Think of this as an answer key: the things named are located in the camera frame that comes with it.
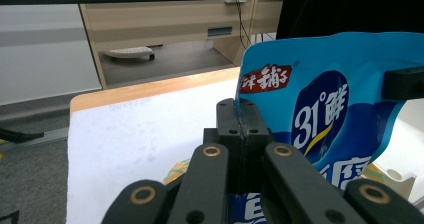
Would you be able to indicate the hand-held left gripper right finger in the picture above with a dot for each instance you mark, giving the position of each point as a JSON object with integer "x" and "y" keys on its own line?
{"x": 253, "y": 124}

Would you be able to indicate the white cabinet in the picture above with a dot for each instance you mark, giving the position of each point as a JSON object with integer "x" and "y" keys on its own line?
{"x": 40, "y": 60}

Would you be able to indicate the light wooden desk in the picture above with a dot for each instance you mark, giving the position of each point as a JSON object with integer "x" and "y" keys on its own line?
{"x": 160, "y": 20}

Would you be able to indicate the white plastic tray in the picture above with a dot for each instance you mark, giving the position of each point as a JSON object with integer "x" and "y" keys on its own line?
{"x": 411, "y": 140}

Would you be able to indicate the low wheeled board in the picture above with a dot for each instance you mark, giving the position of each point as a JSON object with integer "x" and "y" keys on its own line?
{"x": 128, "y": 52}

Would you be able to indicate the black curtain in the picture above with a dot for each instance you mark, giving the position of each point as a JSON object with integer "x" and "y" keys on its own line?
{"x": 350, "y": 7}

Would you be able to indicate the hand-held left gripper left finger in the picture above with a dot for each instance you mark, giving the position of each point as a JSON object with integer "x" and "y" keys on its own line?
{"x": 230, "y": 120}

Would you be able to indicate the aluminium floor rail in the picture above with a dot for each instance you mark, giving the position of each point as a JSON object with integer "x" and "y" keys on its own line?
{"x": 50, "y": 138}

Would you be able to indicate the blue snack packet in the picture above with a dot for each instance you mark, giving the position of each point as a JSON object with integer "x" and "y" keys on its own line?
{"x": 320, "y": 94}

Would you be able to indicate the black metal frame stand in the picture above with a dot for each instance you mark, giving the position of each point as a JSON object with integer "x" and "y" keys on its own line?
{"x": 16, "y": 135}

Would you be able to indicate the white table cover sheet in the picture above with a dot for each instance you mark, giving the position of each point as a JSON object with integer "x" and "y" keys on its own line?
{"x": 133, "y": 140}

